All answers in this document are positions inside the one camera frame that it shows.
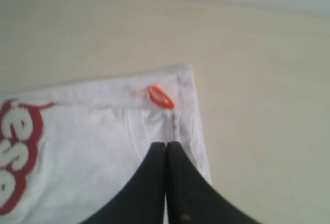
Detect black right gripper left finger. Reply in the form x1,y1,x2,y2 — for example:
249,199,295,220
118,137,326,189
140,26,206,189
83,142,166,224

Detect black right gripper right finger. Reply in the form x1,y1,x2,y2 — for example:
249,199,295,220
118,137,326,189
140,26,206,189
165,141,258,223

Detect white t-shirt red lettering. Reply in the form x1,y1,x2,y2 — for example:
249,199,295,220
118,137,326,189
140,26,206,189
1,66,211,223

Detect orange neck label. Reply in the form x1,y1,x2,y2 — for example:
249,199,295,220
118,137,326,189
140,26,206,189
148,85,175,110

